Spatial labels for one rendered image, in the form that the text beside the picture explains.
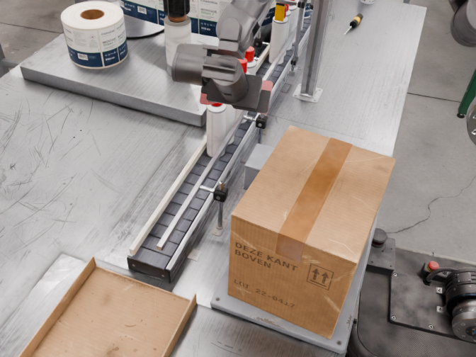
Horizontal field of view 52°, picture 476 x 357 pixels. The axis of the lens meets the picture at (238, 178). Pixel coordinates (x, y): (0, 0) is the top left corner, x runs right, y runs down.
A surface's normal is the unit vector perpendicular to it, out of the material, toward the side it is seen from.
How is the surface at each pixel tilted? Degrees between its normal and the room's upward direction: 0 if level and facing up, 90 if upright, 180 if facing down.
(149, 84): 0
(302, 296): 90
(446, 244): 0
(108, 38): 90
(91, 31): 90
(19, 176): 0
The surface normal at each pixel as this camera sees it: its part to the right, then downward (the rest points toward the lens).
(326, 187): 0.04, -0.71
